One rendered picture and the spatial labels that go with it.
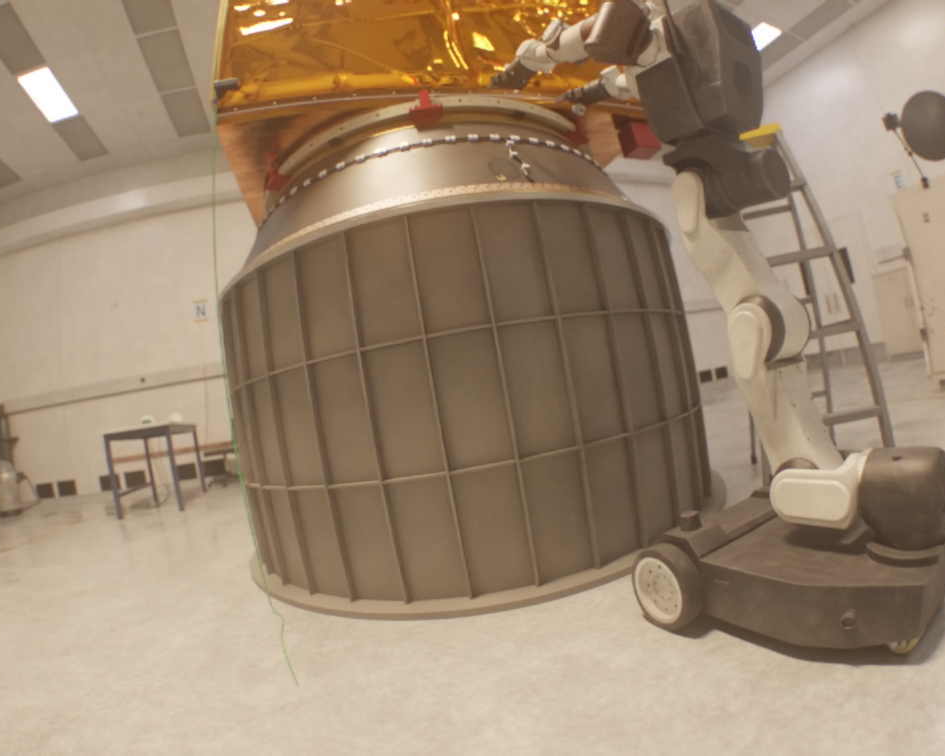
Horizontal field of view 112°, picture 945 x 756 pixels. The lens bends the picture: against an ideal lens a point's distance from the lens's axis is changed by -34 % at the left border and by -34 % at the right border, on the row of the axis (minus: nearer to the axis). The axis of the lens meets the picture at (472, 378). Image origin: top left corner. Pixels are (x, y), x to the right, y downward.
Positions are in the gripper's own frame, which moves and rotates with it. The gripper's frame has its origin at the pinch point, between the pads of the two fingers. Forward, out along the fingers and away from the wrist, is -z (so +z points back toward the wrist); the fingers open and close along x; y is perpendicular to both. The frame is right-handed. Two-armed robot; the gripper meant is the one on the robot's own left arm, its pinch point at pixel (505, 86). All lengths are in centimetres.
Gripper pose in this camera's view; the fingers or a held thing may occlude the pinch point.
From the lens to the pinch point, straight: 185.7
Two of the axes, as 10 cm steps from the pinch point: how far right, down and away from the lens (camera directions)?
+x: 9.2, -1.4, 3.5
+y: -1.1, -9.9, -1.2
